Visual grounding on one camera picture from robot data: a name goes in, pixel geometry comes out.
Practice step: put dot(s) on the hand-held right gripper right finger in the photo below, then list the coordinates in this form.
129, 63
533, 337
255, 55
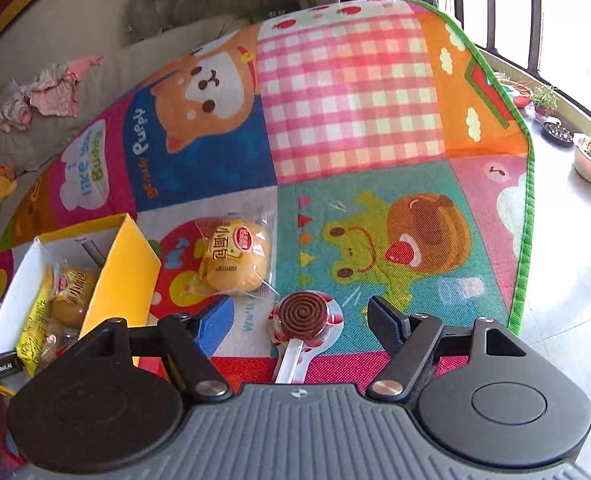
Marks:
383, 321

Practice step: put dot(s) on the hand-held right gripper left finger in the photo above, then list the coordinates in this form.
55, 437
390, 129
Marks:
216, 312

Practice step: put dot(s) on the packaged yellow bread bun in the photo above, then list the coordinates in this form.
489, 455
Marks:
73, 295
235, 255

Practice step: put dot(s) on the yellow snack packet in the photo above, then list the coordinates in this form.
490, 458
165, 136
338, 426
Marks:
35, 320

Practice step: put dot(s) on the brown spiral lollipop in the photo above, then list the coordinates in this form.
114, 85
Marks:
303, 317

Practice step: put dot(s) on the yellow cardboard box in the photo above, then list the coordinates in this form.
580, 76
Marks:
120, 270

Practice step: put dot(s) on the colourful cartoon play mat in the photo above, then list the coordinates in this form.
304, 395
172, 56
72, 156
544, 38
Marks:
355, 135

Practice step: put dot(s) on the beige sofa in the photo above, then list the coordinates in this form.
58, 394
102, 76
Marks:
25, 125

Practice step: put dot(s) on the dark shallow plant pot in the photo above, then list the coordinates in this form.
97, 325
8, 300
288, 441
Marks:
557, 135

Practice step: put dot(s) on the red plant pot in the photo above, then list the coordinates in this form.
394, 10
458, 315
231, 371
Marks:
519, 96

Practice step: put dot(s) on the small brown plant pot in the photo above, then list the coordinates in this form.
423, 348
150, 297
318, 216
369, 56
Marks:
544, 105

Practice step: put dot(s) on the pile of pink baby clothes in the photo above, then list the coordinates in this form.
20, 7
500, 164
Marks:
50, 90

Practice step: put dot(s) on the small digital clock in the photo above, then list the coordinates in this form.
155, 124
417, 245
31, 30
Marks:
276, 11

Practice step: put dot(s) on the grey pumpkin cushion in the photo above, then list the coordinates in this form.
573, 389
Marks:
160, 5

